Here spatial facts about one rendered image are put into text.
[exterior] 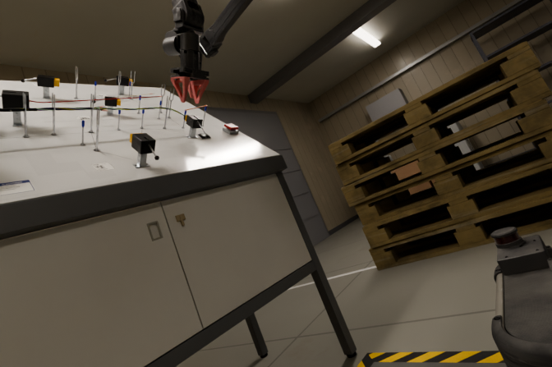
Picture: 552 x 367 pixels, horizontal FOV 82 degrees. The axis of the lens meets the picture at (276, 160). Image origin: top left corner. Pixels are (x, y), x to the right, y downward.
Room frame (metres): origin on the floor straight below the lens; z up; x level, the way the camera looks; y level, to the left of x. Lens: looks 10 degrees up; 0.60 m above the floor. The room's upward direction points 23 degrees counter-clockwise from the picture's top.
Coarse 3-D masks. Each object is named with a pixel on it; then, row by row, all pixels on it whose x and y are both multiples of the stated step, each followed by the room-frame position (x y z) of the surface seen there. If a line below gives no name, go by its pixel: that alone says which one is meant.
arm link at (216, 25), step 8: (232, 0) 0.98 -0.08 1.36; (240, 0) 0.96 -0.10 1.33; (248, 0) 0.97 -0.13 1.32; (224, 8) 1.02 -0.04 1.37; (232, 8) 1.00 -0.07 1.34; (240, 8) 0.99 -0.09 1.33; (224, 16) 1.03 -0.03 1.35; (232, 16) 1.02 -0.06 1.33; (216, 24) 1.07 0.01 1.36; (224, 24) 1.05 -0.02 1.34; (232, 24) 1.08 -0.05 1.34; (208, 32) 1.11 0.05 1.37; (216, 32) 1.09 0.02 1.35; (224, 32) 1.10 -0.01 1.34; (200, 40) 1.16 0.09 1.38; (208, 40) 1.14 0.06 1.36; (216, 40) 1.12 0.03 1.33; (208, 48) 1.16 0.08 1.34
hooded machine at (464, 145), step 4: (452, 124) 5.28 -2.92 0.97; (456, 124) 5.25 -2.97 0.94; (460, 124) 5.70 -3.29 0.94; (452, 128) 5.29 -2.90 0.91; (456, 128) 5.26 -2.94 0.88; (460, 128) 5.38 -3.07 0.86; (464, 140) 5.25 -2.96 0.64; (468, 140) 5.30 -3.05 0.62; (456, 144) 5.33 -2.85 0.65; (460, 144) 5.30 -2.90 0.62; (464, 144) 5.27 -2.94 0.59; (468, 144) 5.33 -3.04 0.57; (460, 148) 5.31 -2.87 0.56; (464, 148) 5.28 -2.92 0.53; (468, 148) 5.25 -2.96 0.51; (472, 148) 5.30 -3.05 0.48; (464, 152) 5.30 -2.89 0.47; (468, 152) 5.27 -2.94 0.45; (476, 164) 5.26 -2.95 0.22; (480, 164) 5.36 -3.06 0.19; (476, 168) 5.27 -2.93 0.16; (480, 168) 5.25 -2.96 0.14
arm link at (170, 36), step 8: (176, 8) 0.81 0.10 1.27; (176, 16) 0.82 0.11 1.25; (184, 16) 0.82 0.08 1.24; (176, 24) 0.83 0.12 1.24; (184, 24) 0.82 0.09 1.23; (168, 32) 0.88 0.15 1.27; (176, 32) 0.87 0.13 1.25; (184, 32) 0.88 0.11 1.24; (200, 32) 0.88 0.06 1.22; (168, 40) 0.88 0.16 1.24; (176, 40) 0.87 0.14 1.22; (168, 48) 0.89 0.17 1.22; (176, 48) 0.88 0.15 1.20
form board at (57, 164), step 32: (32, 96) 1.18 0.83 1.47; (64, 96) 1.28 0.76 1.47; (96, 96) 1.39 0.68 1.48; (0, 128) 0.91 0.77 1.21; (32, 128) 0.97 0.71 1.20; (64, 128) 1.03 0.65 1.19; (96, 128) 1.10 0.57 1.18; (128, 128) 1.18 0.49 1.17; (160, 128) 1.27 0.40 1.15; (0, 160) 0.78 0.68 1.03; (32, 160) 0.82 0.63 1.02; (64, 160) 0.87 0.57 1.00; (96, 160) 0.92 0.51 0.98; (128, 160) 0.97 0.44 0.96; (160, 160) 1.03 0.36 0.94; (192, 160) 1.10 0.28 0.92; (224, 160) 1.17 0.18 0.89; (32, 192) 0.72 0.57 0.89; (64, 192) 0.75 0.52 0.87
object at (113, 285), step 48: (48, 240) 0.74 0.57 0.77; (96, 240) 0.81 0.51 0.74; (144, 240) 0.90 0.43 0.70; (0, 288) 0.66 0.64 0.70; (48, 288) 0.72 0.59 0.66; (96, 288) 0.79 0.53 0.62; (144, 288) 0.87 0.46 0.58; (0, 336) 0.65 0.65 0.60; (48, 336) 0.70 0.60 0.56; (96, 336) 0.77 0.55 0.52; (144, 336) 0.84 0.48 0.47
